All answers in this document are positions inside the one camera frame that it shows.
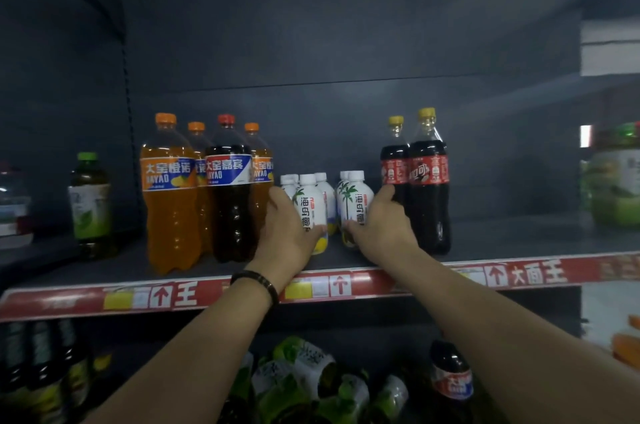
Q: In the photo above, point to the person's left hand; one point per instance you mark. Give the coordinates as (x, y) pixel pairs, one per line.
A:
(282, 244)

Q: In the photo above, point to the person's right hand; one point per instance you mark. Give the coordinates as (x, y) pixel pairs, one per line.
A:
(387, 234)

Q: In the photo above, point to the large yellow-cap cola bottle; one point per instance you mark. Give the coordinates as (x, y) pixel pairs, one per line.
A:
(430, 219)
(395, 171)

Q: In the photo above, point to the large orange soda bottle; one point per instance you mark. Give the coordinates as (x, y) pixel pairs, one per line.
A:
(204, 219)
(262, 199)
(170, 224)

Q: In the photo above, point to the large dark soda bottle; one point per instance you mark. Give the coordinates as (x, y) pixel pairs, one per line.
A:
(230, 219)
(452, 383)

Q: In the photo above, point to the cluster of white drink bottles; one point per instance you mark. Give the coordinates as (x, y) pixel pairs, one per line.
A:
(327, 194)

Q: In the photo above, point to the dark grey metal shelf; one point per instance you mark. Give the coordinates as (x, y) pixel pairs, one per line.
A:
(500, 239)

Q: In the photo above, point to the pile of green tea bottles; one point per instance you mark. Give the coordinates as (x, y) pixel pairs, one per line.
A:
(300, 368)

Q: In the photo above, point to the green label tea bottle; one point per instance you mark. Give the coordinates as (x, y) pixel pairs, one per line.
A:
(90, 209)

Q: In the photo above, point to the small yellow-cap cola bottle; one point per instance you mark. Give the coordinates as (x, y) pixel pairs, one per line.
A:
(102, 362)

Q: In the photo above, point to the clear water bottle red cap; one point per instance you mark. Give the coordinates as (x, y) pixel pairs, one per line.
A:
(15, 219)

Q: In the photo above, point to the person's right forearm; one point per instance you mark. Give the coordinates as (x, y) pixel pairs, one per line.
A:
(500, 339)

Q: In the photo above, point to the person's left forearm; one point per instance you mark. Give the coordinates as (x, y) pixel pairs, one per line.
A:
(200, 358)

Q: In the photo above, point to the red shelf price strip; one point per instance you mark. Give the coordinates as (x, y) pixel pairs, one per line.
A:
(60, 304)

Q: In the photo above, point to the cluster of checked-neck sauce bottles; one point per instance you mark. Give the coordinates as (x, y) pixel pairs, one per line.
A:
(45, 378)

